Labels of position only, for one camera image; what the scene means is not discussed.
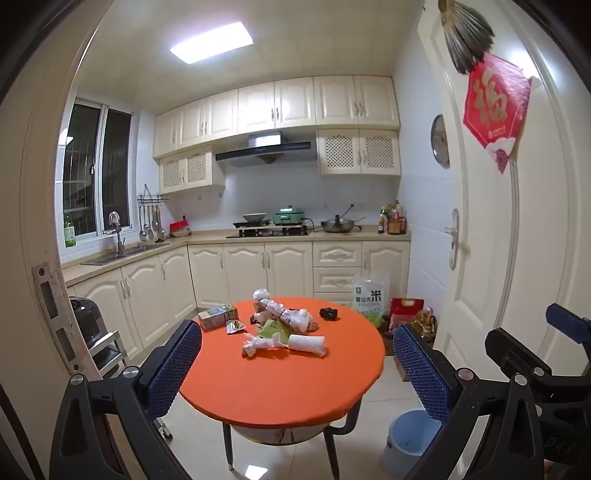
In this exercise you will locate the green white milk carton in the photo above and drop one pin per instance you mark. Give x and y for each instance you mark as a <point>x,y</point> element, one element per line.
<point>217,317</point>

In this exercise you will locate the sliding window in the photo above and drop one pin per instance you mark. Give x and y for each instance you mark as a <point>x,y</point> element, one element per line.
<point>113,170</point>

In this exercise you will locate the green packet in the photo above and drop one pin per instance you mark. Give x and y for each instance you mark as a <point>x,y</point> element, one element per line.
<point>272,331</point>

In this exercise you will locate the white paper roll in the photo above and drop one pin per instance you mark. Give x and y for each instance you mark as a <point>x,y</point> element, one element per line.
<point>307,345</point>

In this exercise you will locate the rectangular ceiling light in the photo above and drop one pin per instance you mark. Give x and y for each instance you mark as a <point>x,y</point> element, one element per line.
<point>210,42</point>

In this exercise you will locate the small black object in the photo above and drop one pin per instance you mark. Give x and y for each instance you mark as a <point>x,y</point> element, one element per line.
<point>328,312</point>

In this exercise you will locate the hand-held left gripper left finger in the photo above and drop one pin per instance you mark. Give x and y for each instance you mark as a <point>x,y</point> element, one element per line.
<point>173,364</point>

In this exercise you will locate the hanging utensil rack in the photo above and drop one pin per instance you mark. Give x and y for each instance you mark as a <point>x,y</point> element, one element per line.
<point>152,199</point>

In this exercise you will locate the metal faucet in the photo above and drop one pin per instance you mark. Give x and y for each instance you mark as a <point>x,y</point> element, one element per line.
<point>119,244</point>

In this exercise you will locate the black gas stove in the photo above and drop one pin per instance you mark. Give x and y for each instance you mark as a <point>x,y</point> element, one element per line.
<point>268,232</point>

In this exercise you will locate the green glass bottle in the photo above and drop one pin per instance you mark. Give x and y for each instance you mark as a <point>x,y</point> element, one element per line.
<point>69,235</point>

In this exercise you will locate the narrow lattice door cabinet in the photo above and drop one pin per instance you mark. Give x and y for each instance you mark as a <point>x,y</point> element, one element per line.
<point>189,170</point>

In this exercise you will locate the red container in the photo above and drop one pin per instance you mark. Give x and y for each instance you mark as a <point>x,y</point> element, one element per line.
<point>180,228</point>

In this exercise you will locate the metal door strike plate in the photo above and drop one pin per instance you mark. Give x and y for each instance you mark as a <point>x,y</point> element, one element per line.
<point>55,318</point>

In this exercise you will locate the white green rice bag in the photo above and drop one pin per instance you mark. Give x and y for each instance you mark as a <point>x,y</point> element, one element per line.
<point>369,297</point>

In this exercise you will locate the cream upper cabinets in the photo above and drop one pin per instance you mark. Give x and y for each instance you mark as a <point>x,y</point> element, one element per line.
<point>286,104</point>

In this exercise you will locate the metal step stool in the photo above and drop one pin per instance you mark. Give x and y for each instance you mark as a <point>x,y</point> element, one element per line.
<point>108,350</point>

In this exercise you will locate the wide lattice door cabinet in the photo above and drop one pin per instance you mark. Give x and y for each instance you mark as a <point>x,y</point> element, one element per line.
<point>358,152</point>

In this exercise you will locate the group of condiment bottles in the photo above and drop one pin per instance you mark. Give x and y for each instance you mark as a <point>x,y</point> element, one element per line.
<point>392,221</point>

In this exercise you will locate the cream base cabinets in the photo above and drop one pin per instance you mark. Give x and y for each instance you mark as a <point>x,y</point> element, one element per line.
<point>240,272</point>

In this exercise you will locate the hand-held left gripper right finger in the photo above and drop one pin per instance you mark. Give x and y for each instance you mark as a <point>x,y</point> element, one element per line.
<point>420,369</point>

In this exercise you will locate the metal frying pan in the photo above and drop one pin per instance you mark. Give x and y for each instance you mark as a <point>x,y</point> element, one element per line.
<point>339,226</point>

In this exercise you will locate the red paper door decoration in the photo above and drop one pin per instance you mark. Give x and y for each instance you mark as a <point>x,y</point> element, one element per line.
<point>496,101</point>

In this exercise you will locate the brown cardboard box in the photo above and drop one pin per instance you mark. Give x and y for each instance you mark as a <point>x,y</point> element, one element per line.
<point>398,371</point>
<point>387,340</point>

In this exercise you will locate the round table with orange cover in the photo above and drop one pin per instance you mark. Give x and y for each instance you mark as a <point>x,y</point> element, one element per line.
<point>286,383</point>

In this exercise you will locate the black range hood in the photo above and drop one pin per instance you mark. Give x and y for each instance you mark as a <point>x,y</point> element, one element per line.
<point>265,152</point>

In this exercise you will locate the white panel door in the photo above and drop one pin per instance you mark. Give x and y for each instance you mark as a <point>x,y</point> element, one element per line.
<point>531,230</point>

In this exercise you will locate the grey feather fan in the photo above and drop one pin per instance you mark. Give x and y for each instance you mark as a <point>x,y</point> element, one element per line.
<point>464,41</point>

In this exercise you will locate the white plastic bag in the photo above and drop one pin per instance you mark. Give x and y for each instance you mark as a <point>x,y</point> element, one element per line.
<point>294,318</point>
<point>262,296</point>
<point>258,345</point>

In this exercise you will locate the red rice bag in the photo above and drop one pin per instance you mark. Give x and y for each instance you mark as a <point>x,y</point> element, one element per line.
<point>406,309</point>

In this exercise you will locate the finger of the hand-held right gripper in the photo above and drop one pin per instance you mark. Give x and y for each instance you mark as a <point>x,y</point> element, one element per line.
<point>568,321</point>
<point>517,350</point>

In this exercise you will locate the black round appliance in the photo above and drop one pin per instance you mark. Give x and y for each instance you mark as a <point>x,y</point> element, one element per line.
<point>83,318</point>

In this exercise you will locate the steel sink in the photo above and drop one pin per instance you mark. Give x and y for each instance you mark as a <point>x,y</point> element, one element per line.
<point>111,256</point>

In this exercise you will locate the small snack wrapper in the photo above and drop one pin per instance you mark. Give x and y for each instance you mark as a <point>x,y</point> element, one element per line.
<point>235,326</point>

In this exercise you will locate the blue trash bin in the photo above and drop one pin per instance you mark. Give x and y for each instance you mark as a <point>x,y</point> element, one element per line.
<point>411,438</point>

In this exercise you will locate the green electric cooking pot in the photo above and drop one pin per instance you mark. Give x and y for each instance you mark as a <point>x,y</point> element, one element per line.
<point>288,218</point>

